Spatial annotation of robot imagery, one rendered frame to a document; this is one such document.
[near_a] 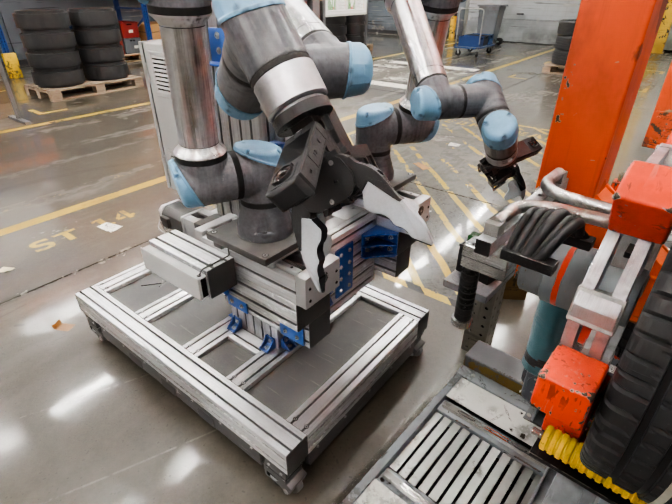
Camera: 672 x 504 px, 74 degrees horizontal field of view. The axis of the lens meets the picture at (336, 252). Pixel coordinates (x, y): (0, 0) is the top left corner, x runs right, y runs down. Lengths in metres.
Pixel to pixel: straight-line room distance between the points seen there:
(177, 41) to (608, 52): 1.01
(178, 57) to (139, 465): 1.30
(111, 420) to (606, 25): 1.97
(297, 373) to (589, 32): 1.31
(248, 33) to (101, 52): 7.44
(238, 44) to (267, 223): 0.65
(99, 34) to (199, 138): 6.94
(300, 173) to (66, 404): 1.76
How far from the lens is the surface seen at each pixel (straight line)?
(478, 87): 1.12
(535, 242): 0.82
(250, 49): 0.53
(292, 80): 0.51
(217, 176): 1.05
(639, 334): 0.73
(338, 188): 0.48
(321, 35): 0.71
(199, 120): 1.01
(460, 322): 0.99
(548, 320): 1.23
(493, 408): 1.78
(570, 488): 1.48
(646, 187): 0.74
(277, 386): 1.59
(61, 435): 1.98
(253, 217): 1.13
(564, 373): 0.76
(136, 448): 1.82
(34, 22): 7.63
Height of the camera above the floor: 1.37
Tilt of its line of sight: 31 degrees down
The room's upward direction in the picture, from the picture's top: straight up
